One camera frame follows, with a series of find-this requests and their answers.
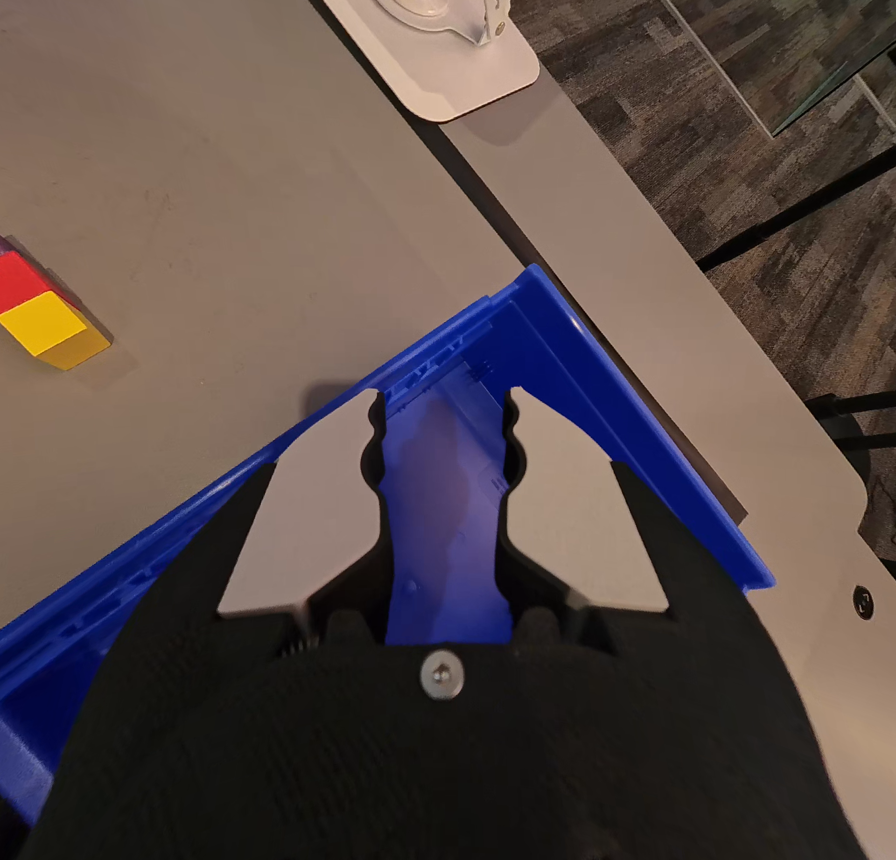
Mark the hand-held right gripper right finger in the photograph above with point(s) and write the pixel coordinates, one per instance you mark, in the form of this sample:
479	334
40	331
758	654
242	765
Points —
588	524

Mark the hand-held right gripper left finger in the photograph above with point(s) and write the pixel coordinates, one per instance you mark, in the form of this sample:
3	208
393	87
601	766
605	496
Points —
308	524

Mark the blue plastic bin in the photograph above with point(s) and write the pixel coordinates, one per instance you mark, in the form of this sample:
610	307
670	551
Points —
560	356

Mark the yellow cube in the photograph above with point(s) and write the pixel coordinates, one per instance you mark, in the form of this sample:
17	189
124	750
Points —
45	324

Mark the red cube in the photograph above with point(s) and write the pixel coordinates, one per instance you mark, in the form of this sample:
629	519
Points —
21	279

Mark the black round stand base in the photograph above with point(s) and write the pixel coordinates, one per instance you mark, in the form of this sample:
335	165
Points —
850	461

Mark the round metal table fitting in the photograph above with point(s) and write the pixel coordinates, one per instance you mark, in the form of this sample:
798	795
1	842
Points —
864	602

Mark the black metal pole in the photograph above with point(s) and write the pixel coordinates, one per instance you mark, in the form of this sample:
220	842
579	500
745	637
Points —
798	212

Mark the white board stand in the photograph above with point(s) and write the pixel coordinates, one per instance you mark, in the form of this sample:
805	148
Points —
448	55

